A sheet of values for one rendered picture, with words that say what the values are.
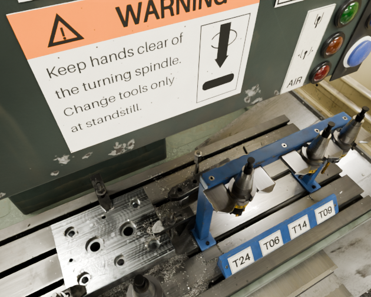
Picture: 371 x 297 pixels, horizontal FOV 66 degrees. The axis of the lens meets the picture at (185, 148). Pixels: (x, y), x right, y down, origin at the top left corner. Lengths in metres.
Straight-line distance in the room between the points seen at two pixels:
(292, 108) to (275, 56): 1.23
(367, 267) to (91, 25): 1.22
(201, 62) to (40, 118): 0.12
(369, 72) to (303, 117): 0.36
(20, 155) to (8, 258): 0.85
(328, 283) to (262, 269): 0.33
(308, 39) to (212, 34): 0.11
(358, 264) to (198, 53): 1.14
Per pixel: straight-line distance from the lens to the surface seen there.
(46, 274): 1.00
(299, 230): 1.00
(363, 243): 1.29
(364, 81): 1.29
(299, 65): 0.31
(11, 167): 0.24
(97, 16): 0.18
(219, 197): 0.66
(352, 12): 0.31
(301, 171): 0.75
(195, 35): 0.21
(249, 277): 0.94
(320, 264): 1.22
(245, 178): 0.62
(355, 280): 1.27
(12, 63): 0.18
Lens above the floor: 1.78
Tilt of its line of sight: 51 degrees down
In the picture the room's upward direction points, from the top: 1 degrees clockwise
